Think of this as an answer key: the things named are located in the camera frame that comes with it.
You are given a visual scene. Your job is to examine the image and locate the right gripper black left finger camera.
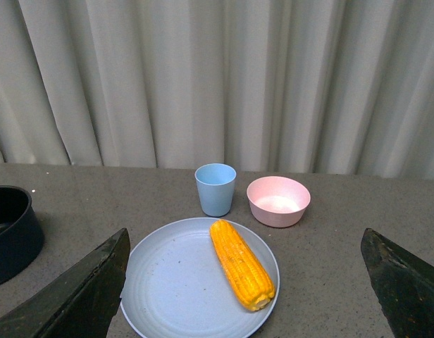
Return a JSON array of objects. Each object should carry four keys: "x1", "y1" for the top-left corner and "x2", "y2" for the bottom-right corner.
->
[{"x1": 0, "y1": 228, "x2": 130, "y2": 337}]

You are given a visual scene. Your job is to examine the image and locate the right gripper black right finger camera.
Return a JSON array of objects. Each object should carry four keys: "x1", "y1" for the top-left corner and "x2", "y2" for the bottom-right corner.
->
[{"x1": 361, "y1": 228, "x2": 434, "y2": 337}]

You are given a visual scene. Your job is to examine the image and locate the light blue cup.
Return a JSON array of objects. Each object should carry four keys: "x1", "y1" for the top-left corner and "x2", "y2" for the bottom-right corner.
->
[{"x1": 194, "y1": 163, "x2": 237, "y2": 218}]

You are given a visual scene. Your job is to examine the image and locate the light blue plate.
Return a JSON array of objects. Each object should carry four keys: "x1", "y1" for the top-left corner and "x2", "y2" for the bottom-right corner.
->
[{"x1": 120, "y1": 218, "x2": 276, "y2": 337}]

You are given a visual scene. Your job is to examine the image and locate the yellow corn cob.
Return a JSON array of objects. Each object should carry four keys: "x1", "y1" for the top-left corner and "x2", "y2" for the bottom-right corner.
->
[{"x1": 209, "y1": 220, "x2": 276, "y2": 312}]

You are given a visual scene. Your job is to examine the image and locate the dark blue saucepan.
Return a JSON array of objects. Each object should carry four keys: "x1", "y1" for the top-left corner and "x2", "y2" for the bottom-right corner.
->
[{"x1": 0, "y1": 185, "x2": 44, "y2": 284}]

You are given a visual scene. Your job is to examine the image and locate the pink bowl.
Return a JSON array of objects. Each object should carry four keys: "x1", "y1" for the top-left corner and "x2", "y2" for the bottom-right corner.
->
[{"x1": 247, "y1": 176, "x2": 311, "y2": 228}]

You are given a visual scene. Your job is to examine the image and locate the white curtain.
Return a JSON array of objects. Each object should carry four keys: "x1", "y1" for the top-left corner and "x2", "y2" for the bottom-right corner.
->
[{"x1": 0, "y1": 1, "x2": 434, "y2": 179}]

